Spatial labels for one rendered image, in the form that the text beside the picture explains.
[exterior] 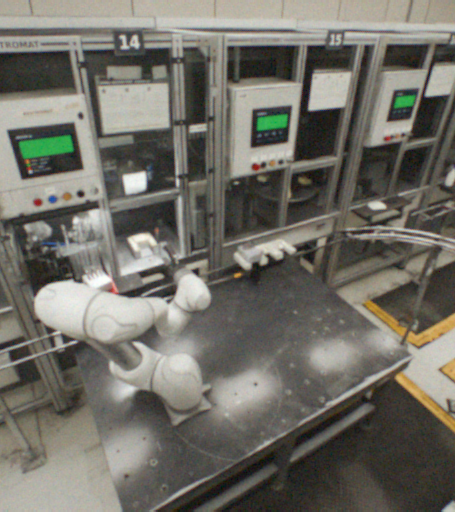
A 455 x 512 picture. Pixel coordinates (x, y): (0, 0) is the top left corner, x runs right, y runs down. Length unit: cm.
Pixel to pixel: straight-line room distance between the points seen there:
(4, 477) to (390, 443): 220
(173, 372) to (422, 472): 162
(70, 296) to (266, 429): 99
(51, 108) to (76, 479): 188
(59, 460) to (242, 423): 122
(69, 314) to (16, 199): 81
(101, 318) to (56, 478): 160
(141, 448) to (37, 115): 136
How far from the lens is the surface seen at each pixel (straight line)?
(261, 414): 169
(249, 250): 215
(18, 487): 252
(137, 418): 170
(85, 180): 174
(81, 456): 247
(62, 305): 106
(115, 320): 96
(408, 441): 263
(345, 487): 237
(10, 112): 164
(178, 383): 149
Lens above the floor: 211
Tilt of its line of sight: 34 degrees down
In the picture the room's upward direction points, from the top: 2 degrees clockwise
